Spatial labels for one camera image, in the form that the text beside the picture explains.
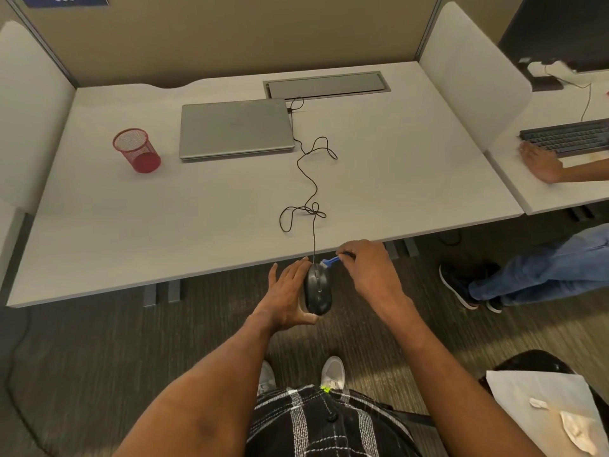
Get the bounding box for person's right hand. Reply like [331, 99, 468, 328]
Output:
[339, 240, 416, 325]

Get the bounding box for person's left hand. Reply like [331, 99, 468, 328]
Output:
[254, 259, 319, 334]

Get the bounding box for blue small brush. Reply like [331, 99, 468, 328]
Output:
[320, 252, 354, 270]

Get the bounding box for black computer mouse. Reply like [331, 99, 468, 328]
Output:
[304, 262, 334, 316]

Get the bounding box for person's left forearm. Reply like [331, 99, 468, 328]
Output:
[113, 313, 287, 457]

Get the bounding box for another person's forearm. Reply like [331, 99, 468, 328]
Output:
[560, 157, 609, 182]

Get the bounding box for person's right forearm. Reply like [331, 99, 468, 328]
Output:
[383, 307, 545, 457]

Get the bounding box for grey desk leg foot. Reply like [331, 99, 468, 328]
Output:
[143, 279, 183, 308]
[383, 238, 419, 260]

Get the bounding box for person's white shoe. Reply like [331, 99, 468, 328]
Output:
[320, 356, 346, 392]
[257, 360, 278, 398]

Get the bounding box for black white plaid shorts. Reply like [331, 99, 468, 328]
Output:
[244, 384, 436, 457]

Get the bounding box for silver closed laptop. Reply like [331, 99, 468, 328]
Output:
[179, 98, 297, 161]

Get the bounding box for red mesh pen cup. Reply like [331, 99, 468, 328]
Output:
[112, 128, 162, 174]

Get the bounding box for black chair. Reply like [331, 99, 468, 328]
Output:
[478, 349, 609, 424]

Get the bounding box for white desk divider panel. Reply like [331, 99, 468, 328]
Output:
[419, 1, 533, 154]
[0, 20, 77, 215]

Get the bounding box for white paper sheet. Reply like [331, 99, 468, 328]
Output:
[485, 370, 609, 457]

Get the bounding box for black computer keyboard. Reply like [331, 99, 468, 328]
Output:
[519, 118, 609, 158]

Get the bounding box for black computer monitor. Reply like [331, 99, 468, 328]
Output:
[496, 0, 609, 74]

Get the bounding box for black mouse cable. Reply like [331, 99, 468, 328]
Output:
[279, 96, 339, 267]

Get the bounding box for grey desk cable hatch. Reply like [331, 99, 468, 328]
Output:
[263, 70, 392, 100]

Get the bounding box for white adapter with cable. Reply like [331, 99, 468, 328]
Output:
[527, 59, 595, 123]

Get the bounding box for black floor cable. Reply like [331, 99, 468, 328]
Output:
[2, 307, 43, 457]

